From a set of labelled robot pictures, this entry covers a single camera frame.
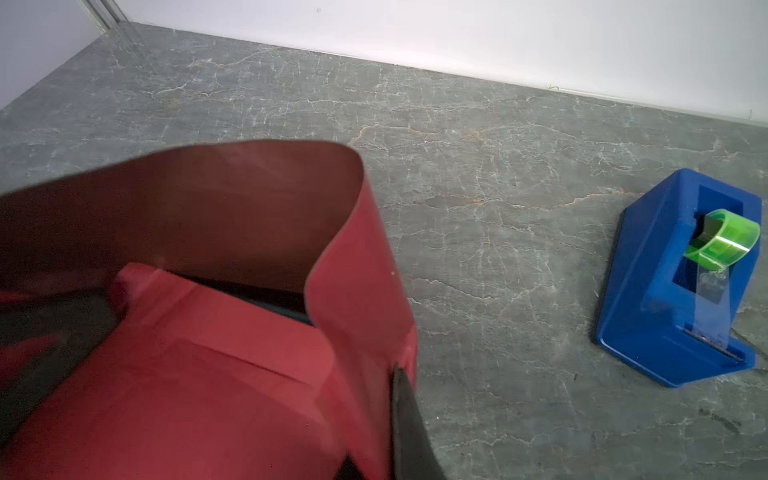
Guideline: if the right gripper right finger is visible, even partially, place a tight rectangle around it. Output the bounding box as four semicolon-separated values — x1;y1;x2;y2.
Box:
391;366;447;480

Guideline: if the blue tape dispenser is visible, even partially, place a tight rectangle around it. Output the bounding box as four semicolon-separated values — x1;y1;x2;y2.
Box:
596;169;762;388

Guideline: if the dark red wrapping paper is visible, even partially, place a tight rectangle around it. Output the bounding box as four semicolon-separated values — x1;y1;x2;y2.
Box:
1;140;418;479

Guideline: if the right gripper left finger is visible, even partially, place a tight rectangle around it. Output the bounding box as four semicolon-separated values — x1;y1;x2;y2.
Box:
1;290;119;445

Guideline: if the green tape roll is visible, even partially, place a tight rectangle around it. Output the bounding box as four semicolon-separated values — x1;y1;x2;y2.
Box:
684;209;761;271

